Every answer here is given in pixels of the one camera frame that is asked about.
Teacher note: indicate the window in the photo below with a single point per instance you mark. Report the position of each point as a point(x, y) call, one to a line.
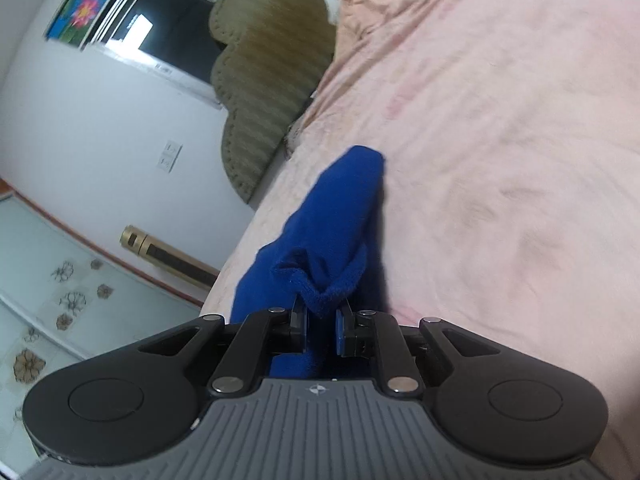
point(170, 15)

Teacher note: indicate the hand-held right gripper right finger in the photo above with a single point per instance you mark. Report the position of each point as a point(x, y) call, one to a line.
point(340, 332)

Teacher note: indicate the white wall socket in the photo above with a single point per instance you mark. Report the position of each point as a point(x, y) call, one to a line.
point(167, 164)
point(173, 149)

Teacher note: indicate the blue knit sweater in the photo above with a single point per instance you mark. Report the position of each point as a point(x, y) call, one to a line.
point(345, 200)

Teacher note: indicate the gold tower fan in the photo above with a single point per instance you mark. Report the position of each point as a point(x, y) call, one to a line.
point(165, 256)

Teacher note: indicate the olive padded headboard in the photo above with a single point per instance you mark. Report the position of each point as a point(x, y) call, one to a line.
point(260, 85)

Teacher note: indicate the flower wall poster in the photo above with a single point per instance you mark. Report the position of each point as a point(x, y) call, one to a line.
point(85, 10)

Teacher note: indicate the pink bed blanket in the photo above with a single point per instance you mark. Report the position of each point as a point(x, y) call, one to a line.
point(500, 160)

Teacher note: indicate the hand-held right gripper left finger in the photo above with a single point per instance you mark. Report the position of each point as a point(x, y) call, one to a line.
point(301, 330)

